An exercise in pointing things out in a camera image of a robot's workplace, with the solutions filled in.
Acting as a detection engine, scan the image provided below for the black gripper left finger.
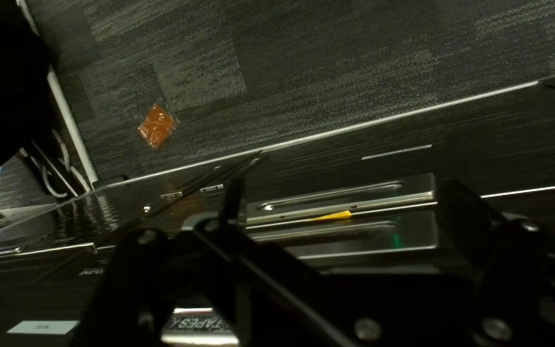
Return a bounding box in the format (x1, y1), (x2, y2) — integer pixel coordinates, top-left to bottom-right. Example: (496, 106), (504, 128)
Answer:
(220, 178), (245, 226)

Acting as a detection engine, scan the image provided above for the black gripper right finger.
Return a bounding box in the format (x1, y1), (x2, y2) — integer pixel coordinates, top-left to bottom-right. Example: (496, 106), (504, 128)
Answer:
(438, 182), (508, 268)

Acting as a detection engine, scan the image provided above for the orange floor tape patch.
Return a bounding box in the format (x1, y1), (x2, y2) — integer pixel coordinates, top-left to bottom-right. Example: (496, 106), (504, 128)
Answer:
(139, 105), (180, 149)

